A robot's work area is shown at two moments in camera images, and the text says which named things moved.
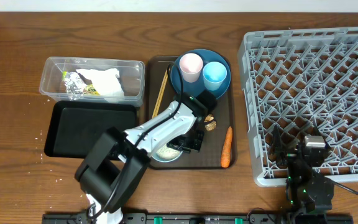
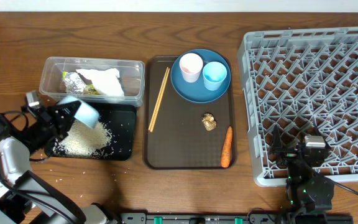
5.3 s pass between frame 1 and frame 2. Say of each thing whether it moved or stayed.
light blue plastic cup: stayed
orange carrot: stayed
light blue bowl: moved
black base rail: stayed
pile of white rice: moved
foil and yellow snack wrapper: stayed
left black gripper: moved
